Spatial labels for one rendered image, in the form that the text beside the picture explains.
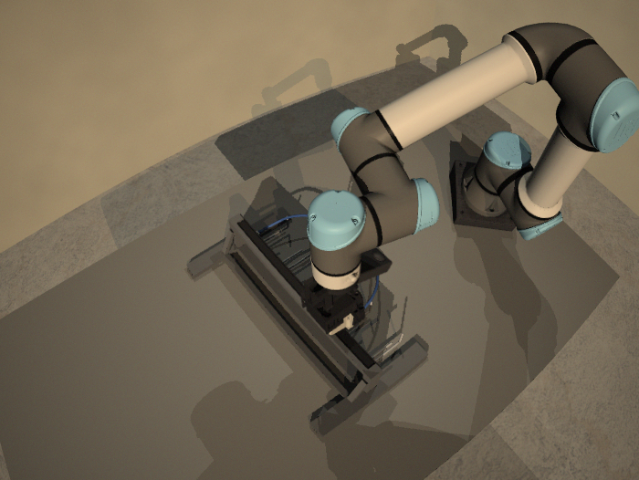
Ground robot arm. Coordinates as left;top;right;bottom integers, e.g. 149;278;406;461
307;23;639;290

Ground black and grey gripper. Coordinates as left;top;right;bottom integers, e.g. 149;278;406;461
300;276;365;335

